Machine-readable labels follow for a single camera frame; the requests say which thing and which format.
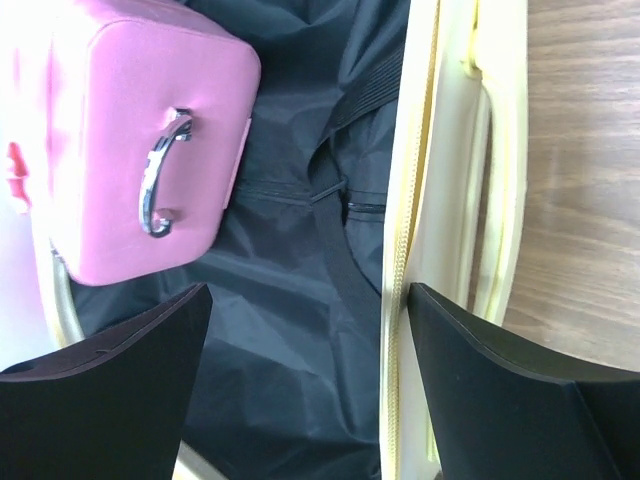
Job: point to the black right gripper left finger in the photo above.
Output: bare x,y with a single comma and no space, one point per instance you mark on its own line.
111,406

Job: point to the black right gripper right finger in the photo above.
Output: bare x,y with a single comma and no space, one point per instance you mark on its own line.
504,407

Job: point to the pink cosmetic case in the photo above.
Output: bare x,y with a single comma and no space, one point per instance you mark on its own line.
127,122

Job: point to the cream yellow suitcase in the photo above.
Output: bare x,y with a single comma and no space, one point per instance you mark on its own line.
389,146

